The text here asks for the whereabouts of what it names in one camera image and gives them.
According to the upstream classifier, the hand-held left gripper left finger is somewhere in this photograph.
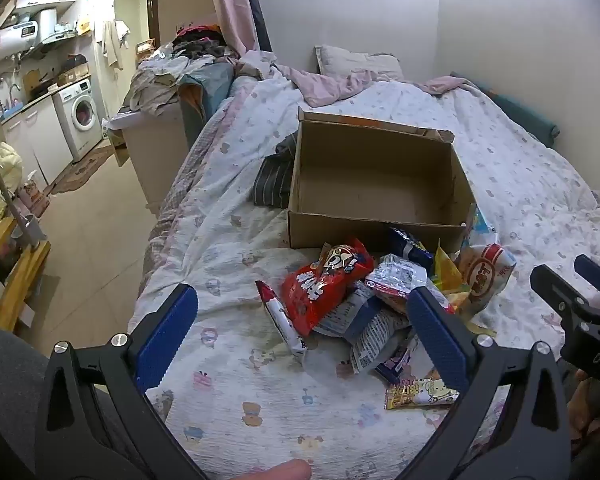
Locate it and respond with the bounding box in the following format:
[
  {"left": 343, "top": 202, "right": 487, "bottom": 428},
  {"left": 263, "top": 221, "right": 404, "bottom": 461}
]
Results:
[{"left": 34, "top": 283, "right": 206, "bottom": 480}]

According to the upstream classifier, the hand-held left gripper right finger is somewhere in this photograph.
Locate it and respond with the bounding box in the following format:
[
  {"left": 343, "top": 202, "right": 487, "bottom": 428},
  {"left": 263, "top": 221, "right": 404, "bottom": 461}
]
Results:
[{"left": 405, "top": 285, "right": 576, "bottom": 480}]

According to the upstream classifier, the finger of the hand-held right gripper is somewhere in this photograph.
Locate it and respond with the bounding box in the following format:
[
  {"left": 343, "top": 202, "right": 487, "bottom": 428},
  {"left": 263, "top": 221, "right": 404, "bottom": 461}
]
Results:
[
  {"left": 530, "top": 264, "right": 588, "bottom": 321},
  {"left": 574, "top": 254, "right": 600, "bottom": 306}
]

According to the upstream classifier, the yellow cartoon packet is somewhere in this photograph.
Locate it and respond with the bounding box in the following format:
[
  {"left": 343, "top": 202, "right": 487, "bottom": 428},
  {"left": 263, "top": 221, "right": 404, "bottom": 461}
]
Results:
[{"left": 384, "top": 370, "right": 461, "bottom": 411}]

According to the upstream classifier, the yellow snack packet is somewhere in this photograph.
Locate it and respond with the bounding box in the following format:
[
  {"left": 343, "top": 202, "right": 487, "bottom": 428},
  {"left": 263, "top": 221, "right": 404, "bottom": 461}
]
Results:
[{"left": 432, "top": 240, "right": 463, "bottom": 291}]

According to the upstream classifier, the blue white snack packet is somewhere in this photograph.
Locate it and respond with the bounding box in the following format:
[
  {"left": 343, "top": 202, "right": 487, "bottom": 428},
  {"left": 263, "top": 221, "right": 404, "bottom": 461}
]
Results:
[{"left": 312, "top": 280, "right": 412, "bottom": 376}]

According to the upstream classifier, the clear snack packet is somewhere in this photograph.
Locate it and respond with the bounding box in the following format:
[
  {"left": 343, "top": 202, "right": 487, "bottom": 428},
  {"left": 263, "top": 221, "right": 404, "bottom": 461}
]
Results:
[{"left": 365, "top": 254, "right": 431, "bottom": 311}]

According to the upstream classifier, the white red snack packet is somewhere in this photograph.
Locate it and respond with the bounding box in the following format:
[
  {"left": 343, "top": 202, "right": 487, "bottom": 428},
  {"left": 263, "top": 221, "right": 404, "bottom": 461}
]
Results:
[{"left": 455, "top": 242, "right": 518, "bottom": 316}]

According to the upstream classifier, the light blue snack packet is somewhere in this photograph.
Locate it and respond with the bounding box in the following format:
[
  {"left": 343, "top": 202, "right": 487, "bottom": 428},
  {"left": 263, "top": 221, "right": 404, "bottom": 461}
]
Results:
[{"left": 462, "top": 203, "right": 501, "bottom": 261}]

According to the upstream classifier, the red white stick packet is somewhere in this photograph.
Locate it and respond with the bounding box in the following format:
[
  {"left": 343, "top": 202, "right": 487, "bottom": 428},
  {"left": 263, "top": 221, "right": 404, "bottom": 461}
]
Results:
[{"left": 255, "top": 280, "right": 308, "bottom": 358}]

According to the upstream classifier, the cardboard box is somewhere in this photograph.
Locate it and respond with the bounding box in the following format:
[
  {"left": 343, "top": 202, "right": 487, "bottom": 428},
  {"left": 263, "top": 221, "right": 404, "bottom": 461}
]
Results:
[{"left": 287, "top": 106, "right": 477, "bottom": 251}]

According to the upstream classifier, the person's right hand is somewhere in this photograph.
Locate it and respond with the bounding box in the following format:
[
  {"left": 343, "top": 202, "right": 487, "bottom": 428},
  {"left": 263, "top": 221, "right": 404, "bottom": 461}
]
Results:
[{"left": 567, "top": 367, "right": 600, "bottom": 453}]

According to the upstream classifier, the person's left hand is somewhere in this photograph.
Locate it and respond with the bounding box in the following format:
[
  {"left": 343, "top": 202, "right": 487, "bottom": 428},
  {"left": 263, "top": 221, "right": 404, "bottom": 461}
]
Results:
[{"left": 240, "top": 459, "right": 312, "bottom": 480}]

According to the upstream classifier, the yellow wooden rack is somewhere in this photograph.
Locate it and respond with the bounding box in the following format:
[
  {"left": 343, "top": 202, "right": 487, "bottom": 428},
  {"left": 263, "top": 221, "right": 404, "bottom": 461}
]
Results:
[{"left": 0, "top": 215, "right": 52, "bottom": 332}]

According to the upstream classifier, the person's grey trouser leg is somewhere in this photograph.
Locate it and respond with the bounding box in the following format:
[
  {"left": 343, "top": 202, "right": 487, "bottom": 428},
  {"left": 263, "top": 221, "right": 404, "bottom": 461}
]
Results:
[{"left": 0, "top": 322, "right": 131, "bottom": 480}]

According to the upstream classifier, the white bedside cabinet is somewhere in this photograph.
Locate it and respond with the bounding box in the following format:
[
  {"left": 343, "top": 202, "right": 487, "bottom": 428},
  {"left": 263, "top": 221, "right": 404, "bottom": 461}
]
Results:
[{"left": 110, "top": 105, "right": 191, "bottom": 217}]

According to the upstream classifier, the teal cloth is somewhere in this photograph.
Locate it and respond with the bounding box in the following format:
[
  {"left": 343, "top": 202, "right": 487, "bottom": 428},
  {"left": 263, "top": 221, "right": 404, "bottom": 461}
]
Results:
[{"left": 450, "top": 72, "right": 561, "bottom": 148}]

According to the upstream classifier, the floor rug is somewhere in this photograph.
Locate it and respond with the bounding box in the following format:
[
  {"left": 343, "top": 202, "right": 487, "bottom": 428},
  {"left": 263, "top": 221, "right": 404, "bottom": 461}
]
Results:
[{"left": 52, "top": 145, "right": 114, "bottom": 196}]

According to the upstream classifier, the dark striped garment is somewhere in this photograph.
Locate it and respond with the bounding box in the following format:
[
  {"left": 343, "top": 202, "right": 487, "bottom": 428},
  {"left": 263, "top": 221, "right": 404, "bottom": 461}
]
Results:
[{"left": 252, "top": 132, "right": 299, "bottom": 208}]

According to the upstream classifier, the kitchen counter cabinet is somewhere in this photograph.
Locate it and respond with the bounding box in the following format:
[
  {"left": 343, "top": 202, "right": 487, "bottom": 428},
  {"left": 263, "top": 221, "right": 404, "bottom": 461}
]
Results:
[{"left": 2, "top": 95, "right": 76, "bottom": 187}]

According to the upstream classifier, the white washing machine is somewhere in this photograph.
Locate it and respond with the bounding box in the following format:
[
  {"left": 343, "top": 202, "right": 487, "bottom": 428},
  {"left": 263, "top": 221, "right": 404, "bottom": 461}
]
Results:
[{"left": 52, "top": 77, "right": 104, "bottom": 162}]

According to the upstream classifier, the teal cushion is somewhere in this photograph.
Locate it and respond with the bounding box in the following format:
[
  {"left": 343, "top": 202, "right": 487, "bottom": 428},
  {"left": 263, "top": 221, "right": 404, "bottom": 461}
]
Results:
[{"left": 180, "top": 62, "right": 236, "bottom": 146}]

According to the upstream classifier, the pink blanket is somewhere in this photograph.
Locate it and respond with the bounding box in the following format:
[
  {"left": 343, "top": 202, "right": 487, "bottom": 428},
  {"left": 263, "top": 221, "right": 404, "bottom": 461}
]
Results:
[{"left": 275, "top": 62, "right": 476, "bottom": 108}]

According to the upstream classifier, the heap of clothes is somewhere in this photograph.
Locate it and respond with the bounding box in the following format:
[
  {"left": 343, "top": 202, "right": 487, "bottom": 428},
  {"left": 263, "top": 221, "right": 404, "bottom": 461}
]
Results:
[{"left": 130, "top": 25, "right": 241, "bottom": 111}]

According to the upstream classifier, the pillow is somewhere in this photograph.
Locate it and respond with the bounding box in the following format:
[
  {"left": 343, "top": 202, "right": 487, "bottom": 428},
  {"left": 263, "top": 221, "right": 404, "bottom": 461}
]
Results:
[{"left": 315, "top": 45, "right": 403, "bottom": 83}]

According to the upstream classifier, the hanging towel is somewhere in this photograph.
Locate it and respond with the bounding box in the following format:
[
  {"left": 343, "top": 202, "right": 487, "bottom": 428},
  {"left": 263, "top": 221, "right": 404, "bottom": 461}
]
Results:
[{"left": 102, "top": 19, "right": 131, "bottom": 69}]

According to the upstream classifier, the white water heater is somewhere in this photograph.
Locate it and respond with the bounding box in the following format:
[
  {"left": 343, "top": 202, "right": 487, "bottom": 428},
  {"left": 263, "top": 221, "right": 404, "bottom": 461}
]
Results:
[{"left": 0, "top": 7, "right": 58, "bottom": 64}]

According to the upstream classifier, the white door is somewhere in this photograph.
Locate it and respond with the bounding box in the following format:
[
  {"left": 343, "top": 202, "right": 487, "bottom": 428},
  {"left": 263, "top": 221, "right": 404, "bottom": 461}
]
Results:
[{"left": 94, "top": 0, "right": 117, "bottom": 41}]

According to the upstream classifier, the pink curtain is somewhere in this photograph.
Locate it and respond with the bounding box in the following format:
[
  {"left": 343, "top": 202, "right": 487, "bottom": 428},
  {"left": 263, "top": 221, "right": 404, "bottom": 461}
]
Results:
[{"left": 212, "top": 0, "right": 261, "bottom": 56}]

